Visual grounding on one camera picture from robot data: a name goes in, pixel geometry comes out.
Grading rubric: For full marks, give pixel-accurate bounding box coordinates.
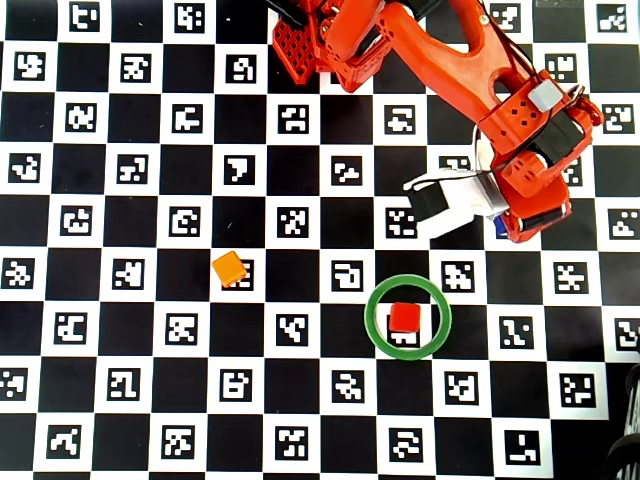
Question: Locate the red gripper black motor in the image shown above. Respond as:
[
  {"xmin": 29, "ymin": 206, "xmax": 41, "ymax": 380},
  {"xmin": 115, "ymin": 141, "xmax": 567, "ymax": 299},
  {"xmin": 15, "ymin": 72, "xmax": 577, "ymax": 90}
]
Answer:
[{"xmin": 492, "ymin": 151, "xmax": 582, "ymax": 245}]

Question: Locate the red cube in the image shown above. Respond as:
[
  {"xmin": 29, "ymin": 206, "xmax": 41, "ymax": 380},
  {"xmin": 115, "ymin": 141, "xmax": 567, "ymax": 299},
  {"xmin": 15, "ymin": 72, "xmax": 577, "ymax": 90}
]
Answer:
[{"xmin": 388, "ymin": 301, "xmax": 423, "ymax": 335}]

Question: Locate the orange cube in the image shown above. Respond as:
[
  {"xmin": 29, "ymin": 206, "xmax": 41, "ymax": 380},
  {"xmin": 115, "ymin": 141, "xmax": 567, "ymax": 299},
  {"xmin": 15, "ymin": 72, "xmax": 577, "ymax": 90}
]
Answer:
[{"xmin": 211, "ymin": 250, "xmax": 249, "ymax": 289}]

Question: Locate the black white ArUco checkerboard mat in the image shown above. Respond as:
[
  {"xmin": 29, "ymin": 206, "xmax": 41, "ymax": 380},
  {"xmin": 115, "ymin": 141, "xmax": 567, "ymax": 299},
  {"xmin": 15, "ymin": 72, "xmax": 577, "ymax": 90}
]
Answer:
[{"xmin": 0, "ymin": 0, "xmax": 640, "ymax": 480}]

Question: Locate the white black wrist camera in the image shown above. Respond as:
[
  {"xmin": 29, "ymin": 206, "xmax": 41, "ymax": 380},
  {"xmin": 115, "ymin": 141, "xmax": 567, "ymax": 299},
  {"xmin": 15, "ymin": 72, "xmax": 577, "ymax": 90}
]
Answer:
[{"xmin": 402, "ymin": 167, "xmax": 510, "ymax": 240}]

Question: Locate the green flat ring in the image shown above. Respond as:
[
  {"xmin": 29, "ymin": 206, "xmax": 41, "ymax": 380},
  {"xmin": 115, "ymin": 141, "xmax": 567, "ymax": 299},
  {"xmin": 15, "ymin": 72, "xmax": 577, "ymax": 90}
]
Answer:
[{"xmin": 363, "ymin": 273, "xmax": 453, "ymax": 362}]

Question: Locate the black plug cable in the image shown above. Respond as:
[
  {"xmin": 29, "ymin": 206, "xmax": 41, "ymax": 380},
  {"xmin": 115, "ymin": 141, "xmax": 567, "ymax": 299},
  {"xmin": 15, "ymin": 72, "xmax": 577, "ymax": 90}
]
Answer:
[{"xmin": 263, "ymin": 0, "xmax": 307, "ymax": 27}]

